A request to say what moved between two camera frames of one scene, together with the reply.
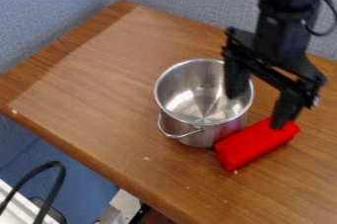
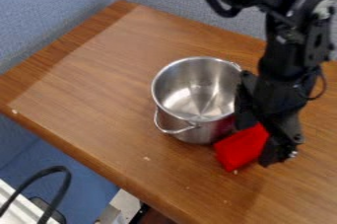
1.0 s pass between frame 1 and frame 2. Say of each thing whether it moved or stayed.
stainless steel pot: stayed
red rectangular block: stayed
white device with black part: stayed
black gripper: moved
